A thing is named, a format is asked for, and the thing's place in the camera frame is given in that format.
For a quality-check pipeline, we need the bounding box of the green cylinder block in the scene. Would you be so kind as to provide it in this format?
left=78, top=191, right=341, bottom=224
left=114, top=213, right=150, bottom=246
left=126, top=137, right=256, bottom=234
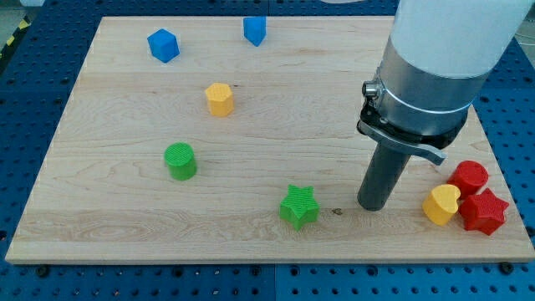
left=164, top=142, right=197, bottom=181

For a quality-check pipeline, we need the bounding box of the blue cube block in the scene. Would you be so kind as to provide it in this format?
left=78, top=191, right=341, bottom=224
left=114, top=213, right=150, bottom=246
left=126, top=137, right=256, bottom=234
left=147, top=28, right=180, bottom=63

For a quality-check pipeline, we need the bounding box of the wooden board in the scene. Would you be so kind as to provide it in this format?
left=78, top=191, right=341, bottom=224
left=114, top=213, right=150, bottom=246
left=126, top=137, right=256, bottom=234
left=6, top=17, right=534, bottom=265

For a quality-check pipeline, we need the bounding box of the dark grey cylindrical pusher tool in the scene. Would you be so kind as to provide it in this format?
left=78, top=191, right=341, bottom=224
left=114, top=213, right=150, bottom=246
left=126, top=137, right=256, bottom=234
left=357, top=144, right=410, bottom=212

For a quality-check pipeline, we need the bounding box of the red cylinder block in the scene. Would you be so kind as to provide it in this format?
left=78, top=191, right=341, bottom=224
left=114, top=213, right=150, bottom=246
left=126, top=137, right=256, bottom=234
left=446, top=161, right=489, bottom=199

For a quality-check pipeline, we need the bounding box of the red star block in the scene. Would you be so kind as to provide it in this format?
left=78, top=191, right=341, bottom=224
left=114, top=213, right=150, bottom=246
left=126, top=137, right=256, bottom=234
left=459, top=188, right=510, bottom=236

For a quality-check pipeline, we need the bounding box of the blue triangular prism block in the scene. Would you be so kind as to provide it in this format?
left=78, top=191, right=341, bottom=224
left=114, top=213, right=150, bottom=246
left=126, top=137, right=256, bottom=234
left=242, top=16, right=267, bottom=47

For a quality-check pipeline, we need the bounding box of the green star block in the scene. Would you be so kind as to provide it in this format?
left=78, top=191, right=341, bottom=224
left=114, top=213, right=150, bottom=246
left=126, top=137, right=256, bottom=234
left=279, top=185, right=320, bottom=231

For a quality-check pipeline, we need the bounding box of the yellow hexagon block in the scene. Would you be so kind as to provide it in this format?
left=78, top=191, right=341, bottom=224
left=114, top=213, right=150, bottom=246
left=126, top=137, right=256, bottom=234
left=205, top=83, right=234, bottom=117

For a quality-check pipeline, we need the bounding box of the yellow heart block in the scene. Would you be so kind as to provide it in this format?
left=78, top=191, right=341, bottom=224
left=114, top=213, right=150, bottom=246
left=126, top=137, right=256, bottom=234
left=422, top=184, right=461, bottom=226

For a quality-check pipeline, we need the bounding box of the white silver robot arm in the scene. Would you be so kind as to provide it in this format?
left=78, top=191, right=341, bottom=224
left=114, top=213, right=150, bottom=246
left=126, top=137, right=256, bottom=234
left=358, top=0, right=534, bottom=165

